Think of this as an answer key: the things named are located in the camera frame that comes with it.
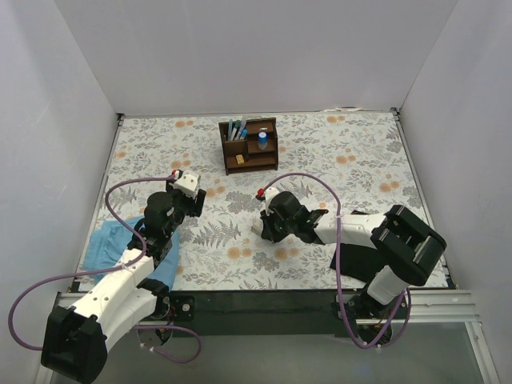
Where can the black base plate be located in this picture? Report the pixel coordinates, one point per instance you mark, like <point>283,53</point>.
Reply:
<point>257,324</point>

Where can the green capped white marker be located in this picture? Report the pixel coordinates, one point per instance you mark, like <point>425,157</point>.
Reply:
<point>237,128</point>

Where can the black cloth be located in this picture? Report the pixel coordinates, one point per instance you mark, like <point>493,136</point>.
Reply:
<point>360,258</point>

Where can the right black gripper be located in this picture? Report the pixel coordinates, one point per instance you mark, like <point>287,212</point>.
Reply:
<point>266,230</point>

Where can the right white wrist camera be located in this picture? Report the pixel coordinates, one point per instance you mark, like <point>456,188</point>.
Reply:
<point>266,196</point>

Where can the grey blue glue stick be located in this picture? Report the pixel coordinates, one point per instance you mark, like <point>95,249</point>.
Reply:
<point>262,140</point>

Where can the brown wooden desk organizer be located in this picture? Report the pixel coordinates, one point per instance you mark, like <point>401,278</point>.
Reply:
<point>255,159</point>

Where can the light blue cloth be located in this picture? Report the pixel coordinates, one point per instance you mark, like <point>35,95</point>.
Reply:
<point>108,243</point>

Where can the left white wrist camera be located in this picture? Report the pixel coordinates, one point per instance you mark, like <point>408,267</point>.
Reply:
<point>186,181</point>

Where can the floral patterned table mat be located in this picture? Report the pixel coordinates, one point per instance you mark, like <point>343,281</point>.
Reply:
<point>355,161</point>

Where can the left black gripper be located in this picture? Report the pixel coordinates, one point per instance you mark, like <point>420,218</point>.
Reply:
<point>194,201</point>

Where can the small yellow eraser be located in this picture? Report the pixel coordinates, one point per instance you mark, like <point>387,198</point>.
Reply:
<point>240,159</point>

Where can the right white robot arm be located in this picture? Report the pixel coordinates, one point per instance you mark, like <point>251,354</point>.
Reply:
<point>388,252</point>

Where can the light blue pen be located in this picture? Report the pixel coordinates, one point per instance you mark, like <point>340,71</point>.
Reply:
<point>231,130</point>

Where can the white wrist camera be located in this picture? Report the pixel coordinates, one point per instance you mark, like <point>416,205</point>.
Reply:
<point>266,196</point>
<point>186,181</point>

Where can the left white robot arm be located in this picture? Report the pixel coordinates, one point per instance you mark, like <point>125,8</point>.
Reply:
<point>79,337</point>

